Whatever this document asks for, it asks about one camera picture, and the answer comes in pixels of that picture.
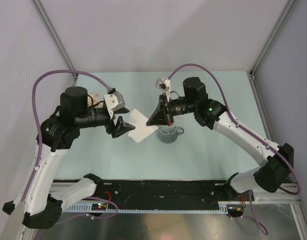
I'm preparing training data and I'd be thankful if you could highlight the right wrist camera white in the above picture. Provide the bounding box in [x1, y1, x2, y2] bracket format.
[155, 78, 171, 101]

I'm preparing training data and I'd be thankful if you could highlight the glass coffee server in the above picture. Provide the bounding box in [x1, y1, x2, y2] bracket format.
[157, 125, 185, 144]

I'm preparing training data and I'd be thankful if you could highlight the white paper coffee filter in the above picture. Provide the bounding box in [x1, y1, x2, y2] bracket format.
[128, 109, 158, 143]

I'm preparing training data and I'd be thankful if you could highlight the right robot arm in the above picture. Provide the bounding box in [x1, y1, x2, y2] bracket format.
[146, 77, 294, 201]

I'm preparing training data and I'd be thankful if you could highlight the right aluminium frame post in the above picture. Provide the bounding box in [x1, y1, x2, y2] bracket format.
[249, 0, 299, 76]

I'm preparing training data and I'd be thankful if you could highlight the aluminium frame post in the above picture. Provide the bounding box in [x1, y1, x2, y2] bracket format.
[249, 0, 299, 76]
[30, 0, 78, 77]

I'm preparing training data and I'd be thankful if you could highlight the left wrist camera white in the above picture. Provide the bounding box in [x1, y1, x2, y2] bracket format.
[104, 89, 126, 119]

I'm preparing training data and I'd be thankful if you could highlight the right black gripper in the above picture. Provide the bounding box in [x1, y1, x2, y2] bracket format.
[147, 93, 197, 126]

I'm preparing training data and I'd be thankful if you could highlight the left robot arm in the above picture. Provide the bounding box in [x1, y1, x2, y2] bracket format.
[2, 86, 136, 229]

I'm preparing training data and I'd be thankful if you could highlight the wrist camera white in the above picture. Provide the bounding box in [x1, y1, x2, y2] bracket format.
[104, 89, 126, 119]
[155, 78, 171, 101]

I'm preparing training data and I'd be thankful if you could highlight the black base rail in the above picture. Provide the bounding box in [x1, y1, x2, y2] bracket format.
[65, 179, 254, 211]

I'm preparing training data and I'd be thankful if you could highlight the left aluminium frame post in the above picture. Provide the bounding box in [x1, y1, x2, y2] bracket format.
[30, 0, 78, 77]

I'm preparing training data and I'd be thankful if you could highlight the white slotted cable duct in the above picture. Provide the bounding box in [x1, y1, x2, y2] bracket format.
[63, 202, 228, 214]

